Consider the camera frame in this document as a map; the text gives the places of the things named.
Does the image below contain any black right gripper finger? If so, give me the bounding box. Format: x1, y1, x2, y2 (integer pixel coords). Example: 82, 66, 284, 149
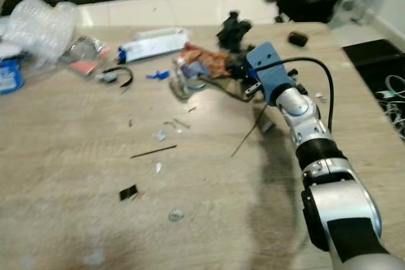
217, 11, 239, 51
237, 17, 254, 49

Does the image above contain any orange brown snack wrapper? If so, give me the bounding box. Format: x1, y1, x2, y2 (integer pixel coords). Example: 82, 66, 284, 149
178, 42, 232, 80

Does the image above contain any small black block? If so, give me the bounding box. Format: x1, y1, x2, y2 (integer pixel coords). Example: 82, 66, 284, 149
287, 30, 309, 48

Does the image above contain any clear crumpled plastic cup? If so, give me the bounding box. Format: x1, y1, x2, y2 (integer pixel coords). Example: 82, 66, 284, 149
169, 58, 207, 101

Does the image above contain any long thin dark stick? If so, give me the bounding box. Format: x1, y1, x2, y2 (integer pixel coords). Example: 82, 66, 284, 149
230, 102, 268, 159

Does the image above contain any white blue long packet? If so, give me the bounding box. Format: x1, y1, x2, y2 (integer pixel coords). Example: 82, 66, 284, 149
117, 27, 191, 64

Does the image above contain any small blue plastic piece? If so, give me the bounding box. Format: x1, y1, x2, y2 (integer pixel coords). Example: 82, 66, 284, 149
145, 70, 170, 82

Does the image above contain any short dark stick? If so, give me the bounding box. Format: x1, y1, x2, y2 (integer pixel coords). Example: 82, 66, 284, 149
130, 144, 178, 159

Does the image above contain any black floor mat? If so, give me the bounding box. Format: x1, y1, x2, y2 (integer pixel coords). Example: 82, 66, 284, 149
341, 39, 405, 142

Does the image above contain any clear red plastic packet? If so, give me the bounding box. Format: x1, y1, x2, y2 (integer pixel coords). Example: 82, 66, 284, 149
61, 35, 110, 77

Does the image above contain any small clear plastic scrap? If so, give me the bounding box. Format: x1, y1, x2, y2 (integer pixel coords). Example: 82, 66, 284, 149
168, 208, 185, 223

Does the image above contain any small black scrap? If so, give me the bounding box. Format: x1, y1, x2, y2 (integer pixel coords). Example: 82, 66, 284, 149
118, 184, 139, 202

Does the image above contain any blue white container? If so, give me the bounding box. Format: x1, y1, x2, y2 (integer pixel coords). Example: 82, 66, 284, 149
0, 56, 27, 95

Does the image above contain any clear crumpled plastic bag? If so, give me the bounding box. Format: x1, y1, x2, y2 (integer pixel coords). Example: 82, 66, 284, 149
3, 0, 80, 72

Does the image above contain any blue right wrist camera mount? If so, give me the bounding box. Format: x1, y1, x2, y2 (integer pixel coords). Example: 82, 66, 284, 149
246, 42, 296, 107

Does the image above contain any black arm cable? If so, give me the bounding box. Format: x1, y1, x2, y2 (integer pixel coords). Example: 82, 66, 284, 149
256, 57, 335, 133

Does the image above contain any curved black strap piece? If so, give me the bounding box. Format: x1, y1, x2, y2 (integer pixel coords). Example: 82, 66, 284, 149
101, 65, 134, 92

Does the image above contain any white cable coil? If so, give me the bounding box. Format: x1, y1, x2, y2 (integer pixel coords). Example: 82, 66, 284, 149
376, 74, 405, 139

